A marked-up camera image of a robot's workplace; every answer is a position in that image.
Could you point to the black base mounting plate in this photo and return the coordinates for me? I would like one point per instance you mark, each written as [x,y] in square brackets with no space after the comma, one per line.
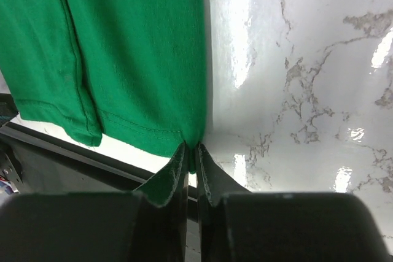
[72,208]

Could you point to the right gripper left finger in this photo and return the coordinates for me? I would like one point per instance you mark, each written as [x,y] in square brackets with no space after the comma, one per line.
[170,183]

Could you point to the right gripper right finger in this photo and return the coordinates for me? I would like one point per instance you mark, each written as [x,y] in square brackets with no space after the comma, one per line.
[212,181]

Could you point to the green t shirt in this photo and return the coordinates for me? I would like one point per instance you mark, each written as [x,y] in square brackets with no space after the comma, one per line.
[133,70]

